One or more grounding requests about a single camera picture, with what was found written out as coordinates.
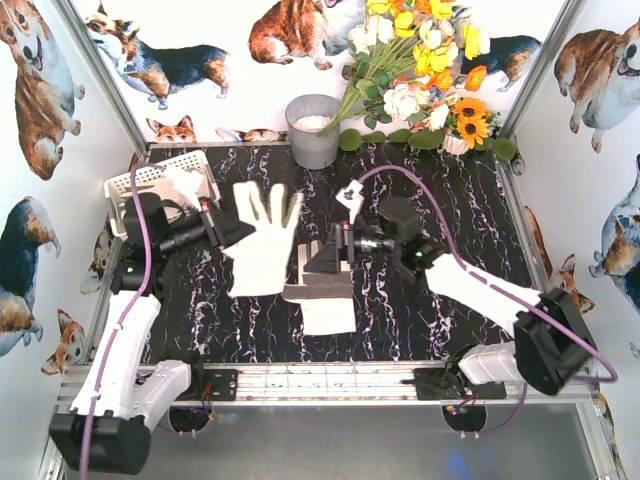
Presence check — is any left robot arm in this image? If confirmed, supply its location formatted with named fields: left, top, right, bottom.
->
left=49, top=193, right=256, bottom=478

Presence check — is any white glove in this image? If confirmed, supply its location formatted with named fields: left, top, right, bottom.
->
left=149, top=167, right=210, bottom=215
left=224, top=181, right=304, bottom=298
left=281, top=240, right=356, bottom=336

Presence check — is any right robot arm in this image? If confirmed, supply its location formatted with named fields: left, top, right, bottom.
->
left=298, top=197, right=595, bottom=396

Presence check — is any green moss stone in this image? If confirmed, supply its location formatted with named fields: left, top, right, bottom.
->
left=339, top=128, right=363, bottom=152
left=492, top=137, right=517, bottom=161

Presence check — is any white perforated storage basket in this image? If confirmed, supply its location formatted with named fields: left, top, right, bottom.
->
left=103, top=150, right=221, bottom=239

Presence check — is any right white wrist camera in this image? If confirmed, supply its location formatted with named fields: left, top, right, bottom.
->
left=335, top=180, right=364, bottom=225

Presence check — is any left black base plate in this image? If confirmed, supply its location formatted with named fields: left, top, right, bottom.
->
left=177, top=368, right=239, bottom=402

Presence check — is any aluminium front rail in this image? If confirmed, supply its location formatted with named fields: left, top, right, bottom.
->
left=173, top=361, right=595, bottom=407

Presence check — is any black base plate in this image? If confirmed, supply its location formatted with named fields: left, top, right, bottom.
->
left=177, top=368, right=239, bottom=402
left=413, top=368, right=507, bottom=401

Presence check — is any small sunflower pot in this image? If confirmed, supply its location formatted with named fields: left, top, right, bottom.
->
left=441, top=97, right=501, bottom=156

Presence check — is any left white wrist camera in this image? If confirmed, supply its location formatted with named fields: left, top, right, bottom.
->
left=163, top=166, right=205, bottom=210

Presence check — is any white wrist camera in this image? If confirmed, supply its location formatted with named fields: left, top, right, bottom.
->
left=335, top=180, right=364, bottom=225
left=163, top=166, right=205, bottom=210

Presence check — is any green moss stone right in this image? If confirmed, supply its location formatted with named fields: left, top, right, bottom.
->
left=492, top=137, right=517, bottom=161

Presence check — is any artificial flower bouquet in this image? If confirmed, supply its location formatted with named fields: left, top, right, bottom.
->
left=324, top=1, right=491, bottom=130

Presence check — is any grey metal bucket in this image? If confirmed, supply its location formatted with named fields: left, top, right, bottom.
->
left=285, top=94, right=340, bottom=170

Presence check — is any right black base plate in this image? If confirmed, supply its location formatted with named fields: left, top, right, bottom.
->
left=413, top=368, right=507, bottom=401

